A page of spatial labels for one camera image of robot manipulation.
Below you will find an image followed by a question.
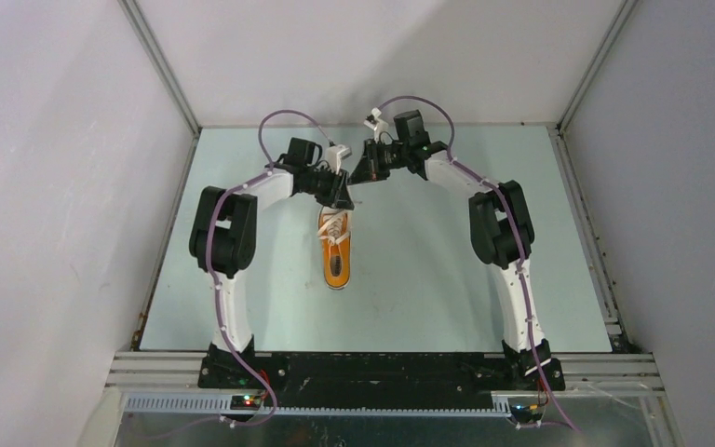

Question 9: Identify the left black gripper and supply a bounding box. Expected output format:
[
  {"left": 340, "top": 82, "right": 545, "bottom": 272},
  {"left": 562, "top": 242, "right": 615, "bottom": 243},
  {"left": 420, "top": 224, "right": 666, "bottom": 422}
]
[{"left": 304, "top": 165, "right": 354, "bottom": 210}]

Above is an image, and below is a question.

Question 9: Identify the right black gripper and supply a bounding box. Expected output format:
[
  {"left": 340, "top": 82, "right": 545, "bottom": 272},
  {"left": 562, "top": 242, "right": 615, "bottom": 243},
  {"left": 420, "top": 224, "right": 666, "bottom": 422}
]
[{"left": 347, "top": 139, "right": 410, "bottom": 186}]

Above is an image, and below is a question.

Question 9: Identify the orange canvas sneaker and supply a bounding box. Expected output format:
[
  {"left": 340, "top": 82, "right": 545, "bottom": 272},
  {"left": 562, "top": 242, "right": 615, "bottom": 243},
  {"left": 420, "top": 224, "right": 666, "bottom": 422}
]
[{"left": 317, "top": 206, "right": 354, "bottom": 291}]

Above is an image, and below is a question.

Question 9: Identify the white shoelace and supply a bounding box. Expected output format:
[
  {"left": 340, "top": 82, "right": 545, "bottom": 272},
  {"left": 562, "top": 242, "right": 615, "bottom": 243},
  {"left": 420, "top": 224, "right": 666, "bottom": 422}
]
[{"left": 317, "top": 207, "right": 354, "bottom": 247}]

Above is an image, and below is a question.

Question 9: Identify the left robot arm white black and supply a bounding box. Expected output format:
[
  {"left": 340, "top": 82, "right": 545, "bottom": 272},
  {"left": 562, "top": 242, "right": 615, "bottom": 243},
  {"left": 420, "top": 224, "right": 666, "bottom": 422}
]
[{"left": 189, "top": 138, "right": 355, "bottom": 388}]

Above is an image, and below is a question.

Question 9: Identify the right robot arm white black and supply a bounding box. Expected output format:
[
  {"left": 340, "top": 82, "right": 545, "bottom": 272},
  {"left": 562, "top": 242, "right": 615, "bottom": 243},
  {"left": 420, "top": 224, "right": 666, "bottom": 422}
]
[{"left": 349, "top": 108, "right": 551, "bottom": 389}]

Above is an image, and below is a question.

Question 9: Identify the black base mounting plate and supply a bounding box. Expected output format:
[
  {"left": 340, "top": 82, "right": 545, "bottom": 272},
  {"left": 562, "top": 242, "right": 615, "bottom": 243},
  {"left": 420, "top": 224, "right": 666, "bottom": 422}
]
[{"left": 197, "top": 347, "right": 565, "bottom": 411}]

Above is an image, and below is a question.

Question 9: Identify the left controller board with leds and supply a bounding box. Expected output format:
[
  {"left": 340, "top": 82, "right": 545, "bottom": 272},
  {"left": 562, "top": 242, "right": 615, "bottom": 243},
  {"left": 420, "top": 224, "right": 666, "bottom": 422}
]
[{"left": 229, "top": 395, "right": 263, "bottom": 412}]

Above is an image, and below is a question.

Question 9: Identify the controller board with leds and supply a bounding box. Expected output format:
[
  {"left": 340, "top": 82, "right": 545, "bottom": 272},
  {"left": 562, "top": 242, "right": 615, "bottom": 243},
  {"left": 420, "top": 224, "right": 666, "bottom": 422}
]
[
  {"left": 229, "top": 395, "right": 263, "bottom": 412},
  {"left": 508, "top": 404, "right": 543, "bottom": 428}
]

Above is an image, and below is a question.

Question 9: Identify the right controller board with leds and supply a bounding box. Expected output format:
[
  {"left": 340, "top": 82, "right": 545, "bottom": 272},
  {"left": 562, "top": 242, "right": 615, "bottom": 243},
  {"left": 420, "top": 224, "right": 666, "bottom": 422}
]
[{"left": 508, "top": 404, "right": 543, "bottom": 428}]

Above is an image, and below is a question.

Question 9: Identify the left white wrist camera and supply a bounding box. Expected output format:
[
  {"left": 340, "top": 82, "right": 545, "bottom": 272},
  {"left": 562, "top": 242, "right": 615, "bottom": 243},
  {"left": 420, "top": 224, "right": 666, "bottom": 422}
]
[{"left": 323, "top": 144, "right": 352, "bottom": 174}]

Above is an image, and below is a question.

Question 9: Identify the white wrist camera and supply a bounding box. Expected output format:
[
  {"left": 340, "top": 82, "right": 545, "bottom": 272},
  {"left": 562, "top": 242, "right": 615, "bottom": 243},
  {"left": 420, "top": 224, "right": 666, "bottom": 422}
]
[
  {"left": 323, "top": 144, "right": 352, "bottom": 174},
  {"left": 363, "top": 107, "right": 393, "bottom": 143}
]

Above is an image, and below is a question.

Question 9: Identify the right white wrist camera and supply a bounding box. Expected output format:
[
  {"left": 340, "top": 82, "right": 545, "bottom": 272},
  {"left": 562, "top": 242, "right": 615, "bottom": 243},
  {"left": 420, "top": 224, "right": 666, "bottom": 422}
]
[{"left": 363, "top": 107, "right": 393, "bottom": 143}]

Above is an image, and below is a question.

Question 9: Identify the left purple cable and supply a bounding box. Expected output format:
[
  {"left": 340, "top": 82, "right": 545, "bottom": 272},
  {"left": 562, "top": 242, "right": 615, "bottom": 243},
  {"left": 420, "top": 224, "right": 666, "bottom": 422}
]
[{"left": 206, "top": 109, "right": 334, "bottom": 429}]

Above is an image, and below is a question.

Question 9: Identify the grey slotted cable duct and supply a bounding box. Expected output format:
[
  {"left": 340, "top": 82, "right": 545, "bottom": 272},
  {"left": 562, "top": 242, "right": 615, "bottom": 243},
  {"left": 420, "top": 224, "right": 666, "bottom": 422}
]
[{"left": 123, "top": 394, "right": 513, "bottom": 419}]

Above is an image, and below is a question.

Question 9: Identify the aluminium frame rail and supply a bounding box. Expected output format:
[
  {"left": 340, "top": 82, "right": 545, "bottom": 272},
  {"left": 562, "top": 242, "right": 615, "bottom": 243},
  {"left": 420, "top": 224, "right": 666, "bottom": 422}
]
[{"left": 106, "top": 351, "right": 665, "bottom": 397}]

